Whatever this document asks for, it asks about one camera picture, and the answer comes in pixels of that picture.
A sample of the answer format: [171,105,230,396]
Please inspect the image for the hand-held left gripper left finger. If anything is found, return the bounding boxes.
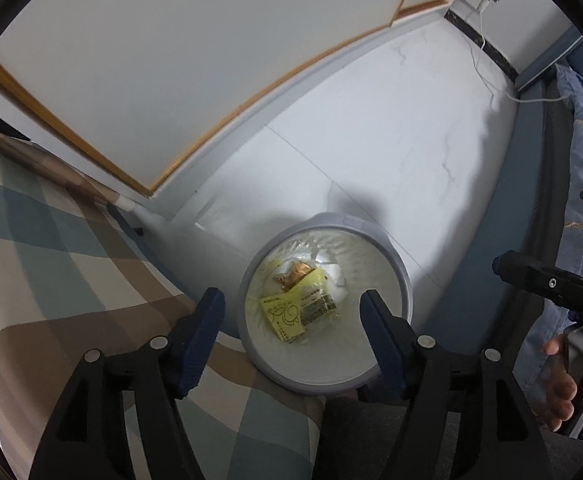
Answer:
[28,287,227,480]

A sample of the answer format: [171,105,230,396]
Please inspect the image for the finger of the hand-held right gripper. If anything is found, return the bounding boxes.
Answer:
[491,250,583,313]

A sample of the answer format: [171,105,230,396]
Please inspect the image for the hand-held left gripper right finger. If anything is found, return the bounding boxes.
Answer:
[359,287,553,480]

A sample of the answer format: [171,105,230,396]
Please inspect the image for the white round waste bin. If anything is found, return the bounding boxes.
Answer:
[236,211,413,397]

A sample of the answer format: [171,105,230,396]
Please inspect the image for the yellow snack wrapper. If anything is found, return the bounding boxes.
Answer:
[258,267,341,344]

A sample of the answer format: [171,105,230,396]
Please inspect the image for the thin brown wrapper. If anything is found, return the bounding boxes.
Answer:
[272,259,317,292]

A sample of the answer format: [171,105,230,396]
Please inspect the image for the person's right hand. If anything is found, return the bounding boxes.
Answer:
[540,335,583,433]

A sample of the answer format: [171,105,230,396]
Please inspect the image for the plaid tablecloth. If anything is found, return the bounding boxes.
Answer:
[0,129,325,480]

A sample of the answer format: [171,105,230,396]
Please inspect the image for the black baseboard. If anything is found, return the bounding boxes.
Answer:
[443,7,525,88]

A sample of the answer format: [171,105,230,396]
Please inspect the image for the white wardrobe with gold trim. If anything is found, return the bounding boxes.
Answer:
[0,0,472,198]

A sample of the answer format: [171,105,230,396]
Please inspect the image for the white charging cable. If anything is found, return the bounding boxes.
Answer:
[469,4,569,106]

